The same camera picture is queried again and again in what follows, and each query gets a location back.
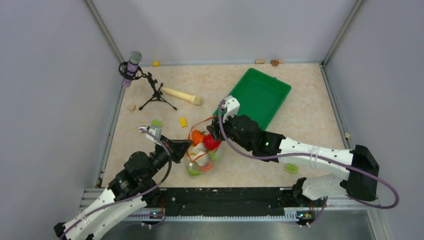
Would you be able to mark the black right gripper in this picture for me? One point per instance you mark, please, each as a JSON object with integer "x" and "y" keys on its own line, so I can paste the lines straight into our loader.
{"x": 214, "y": 127}

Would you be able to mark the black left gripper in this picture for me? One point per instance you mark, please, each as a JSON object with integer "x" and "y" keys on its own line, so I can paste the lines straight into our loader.
{"x": 178, "y": 147}

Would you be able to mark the white garlic bulbs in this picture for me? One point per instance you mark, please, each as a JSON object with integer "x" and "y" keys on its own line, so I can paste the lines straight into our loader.
{"x": 198, "y": 150}

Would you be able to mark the orange mini pumpkin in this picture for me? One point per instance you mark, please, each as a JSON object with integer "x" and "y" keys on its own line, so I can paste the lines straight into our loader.
{"x": 197, "y": 137}

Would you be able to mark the clear zip bag orange zipper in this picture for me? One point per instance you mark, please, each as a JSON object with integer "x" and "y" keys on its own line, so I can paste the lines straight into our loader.
{"x": 204, "y": 158}

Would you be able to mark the green apple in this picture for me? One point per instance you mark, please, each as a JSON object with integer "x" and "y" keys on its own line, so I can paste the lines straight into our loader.
{"x": 193, "y": 172}

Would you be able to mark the red apple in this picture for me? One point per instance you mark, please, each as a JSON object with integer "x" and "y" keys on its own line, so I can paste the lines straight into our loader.
{"x": 210, "y": 143}

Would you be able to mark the green plastic tray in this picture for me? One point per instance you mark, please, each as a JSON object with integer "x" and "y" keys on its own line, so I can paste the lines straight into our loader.
{"x": 260, "y": 96}

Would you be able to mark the green lime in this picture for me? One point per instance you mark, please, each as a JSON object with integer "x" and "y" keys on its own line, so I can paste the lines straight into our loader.
{"x": 216, "y": 155}

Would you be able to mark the peach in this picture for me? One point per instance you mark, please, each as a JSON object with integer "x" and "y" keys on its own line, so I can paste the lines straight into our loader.
{"x": 206, "y": 168}

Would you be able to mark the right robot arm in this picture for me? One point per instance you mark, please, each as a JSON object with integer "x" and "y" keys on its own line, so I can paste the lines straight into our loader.
{"x": 349, "y": 172}

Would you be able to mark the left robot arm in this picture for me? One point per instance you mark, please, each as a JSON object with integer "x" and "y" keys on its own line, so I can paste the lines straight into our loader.
{"x": 132, "y": 189}

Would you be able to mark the yellow block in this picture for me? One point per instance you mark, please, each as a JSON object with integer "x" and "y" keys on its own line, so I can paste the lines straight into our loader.
{"x": 183, "y": 122}

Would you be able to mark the light green block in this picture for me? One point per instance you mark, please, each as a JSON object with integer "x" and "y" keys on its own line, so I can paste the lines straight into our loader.
{"x": 156, "y": 123}

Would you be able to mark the cream toy microphone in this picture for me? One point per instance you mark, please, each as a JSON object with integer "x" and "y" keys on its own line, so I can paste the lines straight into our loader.
{"x": 193, "y": 99}

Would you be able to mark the green toy brick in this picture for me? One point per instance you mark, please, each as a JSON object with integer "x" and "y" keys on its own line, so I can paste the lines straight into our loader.
{"x": 291, "y": 168}

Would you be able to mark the small wooden block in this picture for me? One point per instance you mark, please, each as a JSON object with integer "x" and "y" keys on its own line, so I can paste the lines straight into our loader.
{"x": 131, "y": 107}

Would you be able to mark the cork piece left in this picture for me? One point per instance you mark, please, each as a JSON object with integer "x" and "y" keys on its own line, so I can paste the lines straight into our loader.
{"x": 260, "y": 61}

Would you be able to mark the brown cork piece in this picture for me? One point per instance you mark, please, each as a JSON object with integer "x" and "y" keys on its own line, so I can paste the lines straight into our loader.
{"x": 274, "y": 62}

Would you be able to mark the purple microphone on tripod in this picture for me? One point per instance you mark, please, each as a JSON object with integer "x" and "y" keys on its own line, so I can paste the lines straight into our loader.
{"x": 131, "y": 72}

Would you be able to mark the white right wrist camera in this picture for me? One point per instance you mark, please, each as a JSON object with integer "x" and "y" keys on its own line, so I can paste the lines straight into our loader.
{"x": 229, "y": 108}

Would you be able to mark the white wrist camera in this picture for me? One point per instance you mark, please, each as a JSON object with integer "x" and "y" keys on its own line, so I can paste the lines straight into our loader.
{"x": 152, "y": 132}
{"x": 229, "y": 108}

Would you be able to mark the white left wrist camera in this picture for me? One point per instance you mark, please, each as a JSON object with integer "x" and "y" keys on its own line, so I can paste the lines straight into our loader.
{"x": 152, "y": 132}

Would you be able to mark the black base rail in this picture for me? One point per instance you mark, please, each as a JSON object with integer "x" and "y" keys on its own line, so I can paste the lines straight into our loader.
{"x": 223, "y": 202}

